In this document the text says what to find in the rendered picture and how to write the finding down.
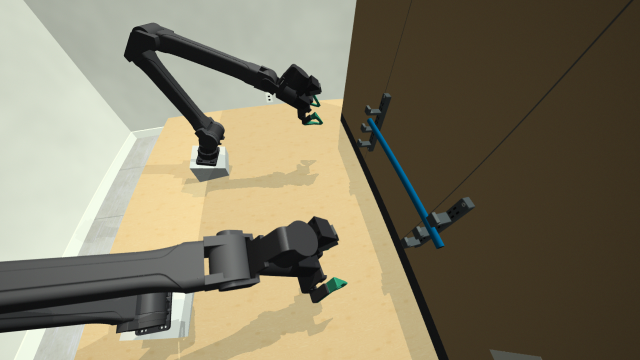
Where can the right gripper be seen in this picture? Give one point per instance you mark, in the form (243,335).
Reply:
(308,285)

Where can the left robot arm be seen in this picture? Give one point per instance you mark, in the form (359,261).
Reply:
(145,39)

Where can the blue bar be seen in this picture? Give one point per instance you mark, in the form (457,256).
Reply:
(406,183)

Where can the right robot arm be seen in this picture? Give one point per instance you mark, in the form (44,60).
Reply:
(134,290)

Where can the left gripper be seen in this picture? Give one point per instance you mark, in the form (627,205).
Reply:
(301,113)

